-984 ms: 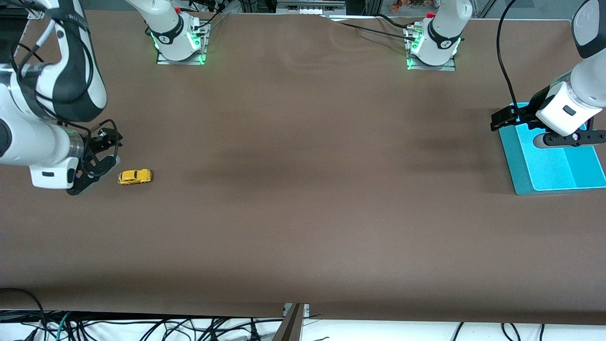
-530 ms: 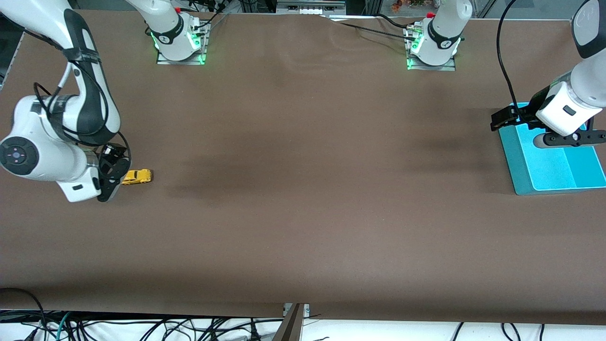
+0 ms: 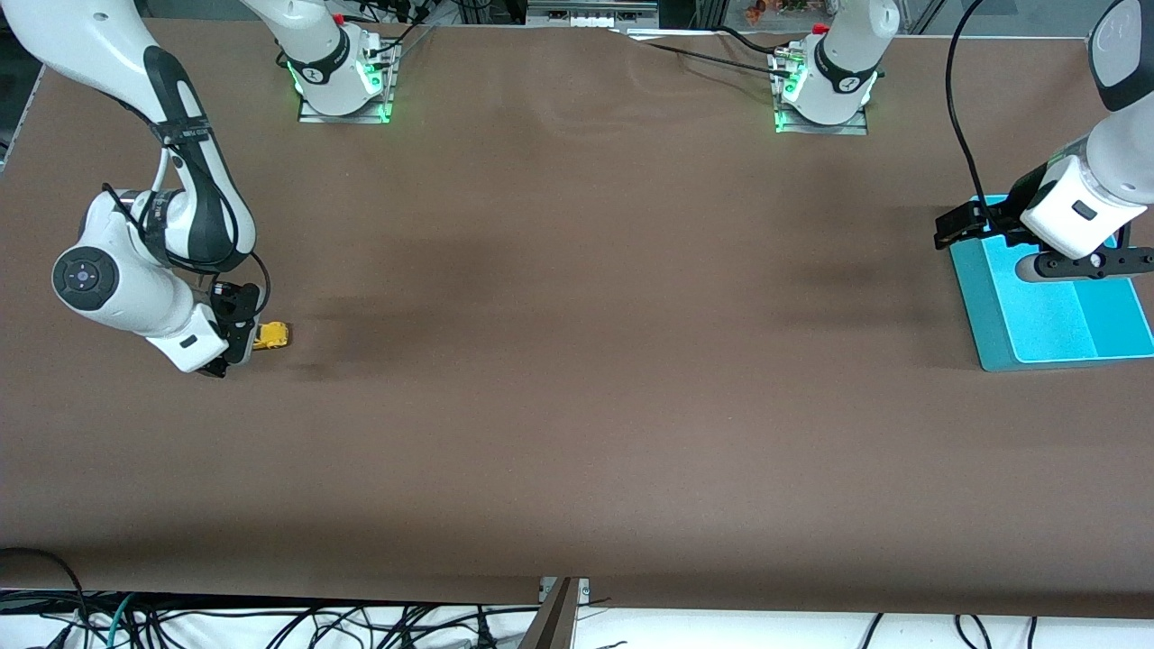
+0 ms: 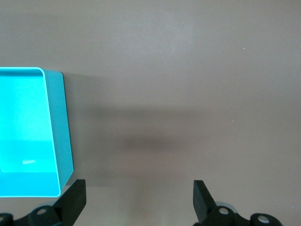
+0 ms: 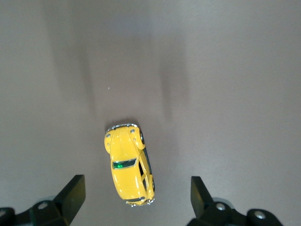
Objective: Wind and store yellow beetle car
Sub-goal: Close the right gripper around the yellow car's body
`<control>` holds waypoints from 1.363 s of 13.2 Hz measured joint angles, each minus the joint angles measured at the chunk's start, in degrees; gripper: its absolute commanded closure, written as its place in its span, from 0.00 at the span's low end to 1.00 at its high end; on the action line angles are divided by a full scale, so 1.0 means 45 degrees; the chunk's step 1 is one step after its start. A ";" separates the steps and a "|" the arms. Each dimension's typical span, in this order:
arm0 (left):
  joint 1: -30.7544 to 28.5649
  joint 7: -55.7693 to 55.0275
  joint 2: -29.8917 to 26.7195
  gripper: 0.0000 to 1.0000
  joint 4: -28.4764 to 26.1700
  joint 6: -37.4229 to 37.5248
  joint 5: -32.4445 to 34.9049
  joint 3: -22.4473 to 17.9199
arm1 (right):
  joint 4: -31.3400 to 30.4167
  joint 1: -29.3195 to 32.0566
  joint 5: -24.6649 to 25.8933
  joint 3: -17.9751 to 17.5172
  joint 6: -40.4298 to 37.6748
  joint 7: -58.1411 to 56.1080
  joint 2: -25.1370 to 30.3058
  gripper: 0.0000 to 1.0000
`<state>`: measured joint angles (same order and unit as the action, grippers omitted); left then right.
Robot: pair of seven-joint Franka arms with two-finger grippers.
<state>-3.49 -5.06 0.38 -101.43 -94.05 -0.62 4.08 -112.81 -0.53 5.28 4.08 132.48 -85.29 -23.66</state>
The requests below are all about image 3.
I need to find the brown table cover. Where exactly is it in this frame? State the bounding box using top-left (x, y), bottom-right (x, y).
top-left (0, 16), bottom-right (1154, 621)

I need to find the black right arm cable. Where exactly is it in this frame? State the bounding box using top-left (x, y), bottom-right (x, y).
top-left (101, 90), bottom-right (273, 318)

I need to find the silver metal bracket plate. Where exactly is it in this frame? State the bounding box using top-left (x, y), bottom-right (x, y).
top-left (538, 577), bottom-right (592, 605)

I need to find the teal plastic tray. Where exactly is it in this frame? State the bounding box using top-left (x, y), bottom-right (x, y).
top-left (948, 194), bottom-right (1154, 372)

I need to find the dark metal bar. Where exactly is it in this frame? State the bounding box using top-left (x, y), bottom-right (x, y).
top-left (518, 579), bottom-right (580, 649)

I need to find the black cable on table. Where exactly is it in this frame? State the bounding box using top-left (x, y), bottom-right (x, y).
top-left (622, 32), bottom-right (794, 75)
top-left (717, 25), bottom-right (792, 57)

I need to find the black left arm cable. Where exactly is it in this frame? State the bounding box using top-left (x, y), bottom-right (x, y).
top-left (944, 0), bottom-right (997, 217)

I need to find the teal cable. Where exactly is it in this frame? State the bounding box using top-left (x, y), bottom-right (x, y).
top-left (105, 593), bottom-right (138, 649)

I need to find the black floor cable loop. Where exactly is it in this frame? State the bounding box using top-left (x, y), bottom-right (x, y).
top-left (0, 546), bottom-right (89, 649)

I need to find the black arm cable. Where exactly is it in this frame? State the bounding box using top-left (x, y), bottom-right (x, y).
top-left (101, 90), bottom-right (273, 318)
top-left (944, 0), bottom-right (997, 217)

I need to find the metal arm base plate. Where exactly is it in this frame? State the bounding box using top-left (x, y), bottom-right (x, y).
top-left (773, 50), bottom-right (869, 136)
top-left (298, 41), bottom-right (395, 124)

